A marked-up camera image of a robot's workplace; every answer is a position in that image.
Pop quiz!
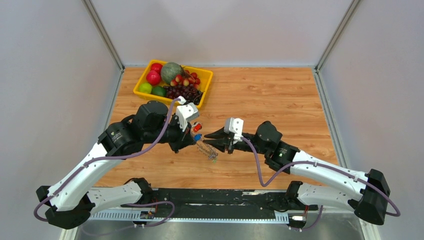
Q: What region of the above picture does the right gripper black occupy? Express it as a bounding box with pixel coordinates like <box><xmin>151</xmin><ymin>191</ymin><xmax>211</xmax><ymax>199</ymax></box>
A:
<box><xmin>202</xmin><ymin>126</ymin><xmax>269</xmax><ymax>156</ymax></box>

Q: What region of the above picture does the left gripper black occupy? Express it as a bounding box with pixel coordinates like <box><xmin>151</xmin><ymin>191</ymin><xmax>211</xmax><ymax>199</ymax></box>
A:
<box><xmin>143</xmin><ymin>113</ymin><xmax>197</xmax><ymax>154</ymax></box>

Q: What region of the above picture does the grey disc keyring with rings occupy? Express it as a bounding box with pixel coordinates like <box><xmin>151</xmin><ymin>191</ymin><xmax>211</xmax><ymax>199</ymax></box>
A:
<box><xmin>196</xmin><ymin>138</ymin><xmax>218</xmax><ymax>161</ymax></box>

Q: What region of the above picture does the blue key tag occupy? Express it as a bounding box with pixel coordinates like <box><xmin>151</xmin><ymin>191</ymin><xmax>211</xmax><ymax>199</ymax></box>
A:
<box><xmin>193</xmin><ymin>133</ymin><xmax>202</xmax><ymax>142</ymax></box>

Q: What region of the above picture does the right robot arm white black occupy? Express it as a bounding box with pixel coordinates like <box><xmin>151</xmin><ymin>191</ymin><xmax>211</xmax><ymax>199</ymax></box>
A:
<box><xmin>204</xmin><ymin>117</ymin><xmax>391</xmax><ymax>226</ymax></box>

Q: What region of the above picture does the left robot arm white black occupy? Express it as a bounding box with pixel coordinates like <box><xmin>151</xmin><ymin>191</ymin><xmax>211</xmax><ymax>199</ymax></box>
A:
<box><xmin>33</xmin><ymin>97</ymin><xmax>199</xmax><ymax>230</ymax></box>

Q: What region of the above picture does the red tag key bunch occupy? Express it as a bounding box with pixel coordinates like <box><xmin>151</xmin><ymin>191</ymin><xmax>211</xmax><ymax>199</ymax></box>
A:
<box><xmin>191</xmin><ymin>121</ymin><xmax>203</xmax><ymax>133</ymax></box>

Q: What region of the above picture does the dark purple grape bunch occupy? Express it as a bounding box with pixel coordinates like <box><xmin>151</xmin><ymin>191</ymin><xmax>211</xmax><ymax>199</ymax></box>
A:
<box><xmin>163</xmin><ymin>84</ymin><xmax>203</xmax><ymax>106</ymax></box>

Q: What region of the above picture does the dark green lime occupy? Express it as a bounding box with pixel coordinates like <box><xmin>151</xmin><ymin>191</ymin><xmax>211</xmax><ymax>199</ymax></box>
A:
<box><xmin>151</xmin><ymin>86</ymin><xmax>167</xmax><ymax>98</ymax></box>

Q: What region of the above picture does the light green lime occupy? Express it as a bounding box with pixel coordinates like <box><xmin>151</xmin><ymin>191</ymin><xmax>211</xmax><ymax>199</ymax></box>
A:
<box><xmin>138</xmin><ymin>82</ymin><xmax>153</xmax><ymax>94</ymax></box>

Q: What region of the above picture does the red cherry bunch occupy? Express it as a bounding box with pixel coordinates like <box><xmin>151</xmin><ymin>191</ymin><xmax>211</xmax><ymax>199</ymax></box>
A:
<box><xmin>169</xmin><ymin>70</ymin><xmax>201</xmax><ymax>90</ymax></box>

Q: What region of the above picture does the yellow plastic tray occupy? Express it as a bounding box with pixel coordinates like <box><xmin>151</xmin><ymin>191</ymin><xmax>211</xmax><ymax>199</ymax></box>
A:
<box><xmin>133</xmin><ymin>59</ymin><xmax>213</xmax><ymax>108</ymax></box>

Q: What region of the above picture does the red apple lower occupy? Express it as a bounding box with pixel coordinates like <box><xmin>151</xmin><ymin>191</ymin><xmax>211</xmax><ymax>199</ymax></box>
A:
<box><xmin>146</xmin><ymin>70</ymin><xmax>162</xmax><ymax>86</ymax></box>

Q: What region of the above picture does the red apple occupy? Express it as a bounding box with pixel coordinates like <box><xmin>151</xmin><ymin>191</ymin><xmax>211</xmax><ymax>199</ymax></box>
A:
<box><xmin>150</xmin><ymin>62</ymin><xmax>163</xmax><ymax>75</ymax></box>
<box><xmin>146</xmin><ymin>70</ymin><xmax>162</xmax><ymax>86</ymax></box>

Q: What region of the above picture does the green melon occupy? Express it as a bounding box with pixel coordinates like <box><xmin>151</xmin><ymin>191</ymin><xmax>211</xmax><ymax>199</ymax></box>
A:
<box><xmin>160</xmin><ymin>62</ymin><xmax>184</xmax><ymax>85</ymax></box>

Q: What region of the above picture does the red apple upper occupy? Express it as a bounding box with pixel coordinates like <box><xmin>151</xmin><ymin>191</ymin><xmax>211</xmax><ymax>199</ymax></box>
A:
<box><xmin>150</xmin><ymin>62</ymin><xmax>163</xmax><ymax>75</ymax></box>

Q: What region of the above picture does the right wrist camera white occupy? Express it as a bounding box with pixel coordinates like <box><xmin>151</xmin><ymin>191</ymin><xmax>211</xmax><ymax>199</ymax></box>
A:
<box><xmin>223</xmin><ymin>117</ymin><xmax>244</xmax><ymax>144</ymax></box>

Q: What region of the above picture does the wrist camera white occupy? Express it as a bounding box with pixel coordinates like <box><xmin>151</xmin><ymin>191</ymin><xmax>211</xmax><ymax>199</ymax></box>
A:
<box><xmin>175</xmin><ymin>96</ymin><xmax>200</xmax><ymax>132</ymax></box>
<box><xmin>223</xmin><ymin>117</ymin><xmax>244</xmax><ymax>144</ymax></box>

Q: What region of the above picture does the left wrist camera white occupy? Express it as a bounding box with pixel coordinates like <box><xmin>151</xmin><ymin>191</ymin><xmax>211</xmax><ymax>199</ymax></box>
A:
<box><xmin>175</xmin><ymin>96</ymin><xmax>200</xmax><ymax>132</ymax></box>

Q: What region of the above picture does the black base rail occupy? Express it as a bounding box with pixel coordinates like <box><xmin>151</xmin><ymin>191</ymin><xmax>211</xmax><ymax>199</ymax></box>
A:
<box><xmin>123</xmin><ymin>188</ymin><xmax>318</xmax><ymax>222</ymax></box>

